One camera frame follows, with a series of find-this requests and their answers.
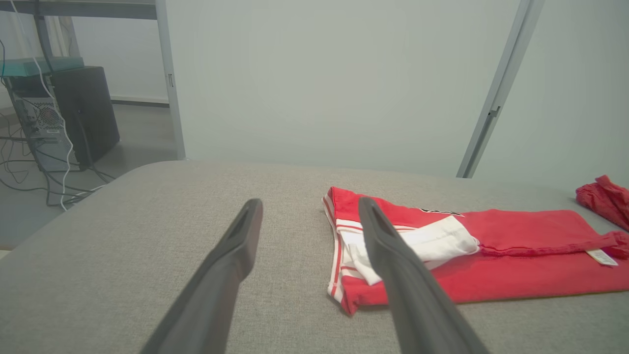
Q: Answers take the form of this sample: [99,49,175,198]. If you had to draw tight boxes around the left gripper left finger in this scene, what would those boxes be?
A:
[140,198,264,354]

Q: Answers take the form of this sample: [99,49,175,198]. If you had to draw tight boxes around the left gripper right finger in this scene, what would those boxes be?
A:
[357,196,492,354]

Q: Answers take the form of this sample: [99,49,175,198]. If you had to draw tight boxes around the red white jersey shirt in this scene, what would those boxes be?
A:
[321,185,629,317]

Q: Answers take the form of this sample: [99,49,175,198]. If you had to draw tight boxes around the red shorts with white trim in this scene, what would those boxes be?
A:
[574,174,629,232]

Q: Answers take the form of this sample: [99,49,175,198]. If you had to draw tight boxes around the black computer tower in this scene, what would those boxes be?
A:
[4,66,121,173]

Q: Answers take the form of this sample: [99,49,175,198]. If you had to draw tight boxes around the teal flat box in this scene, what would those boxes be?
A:
[0,56,85,78]

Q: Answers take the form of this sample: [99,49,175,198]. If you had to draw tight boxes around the white floor cable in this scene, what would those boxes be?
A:
[9,0,107,213]

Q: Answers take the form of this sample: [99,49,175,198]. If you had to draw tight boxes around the grey partition post with slot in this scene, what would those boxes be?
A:
[456,0,546,179]

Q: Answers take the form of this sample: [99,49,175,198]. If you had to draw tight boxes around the grey desk frame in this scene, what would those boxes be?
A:
[0,0,159,70]

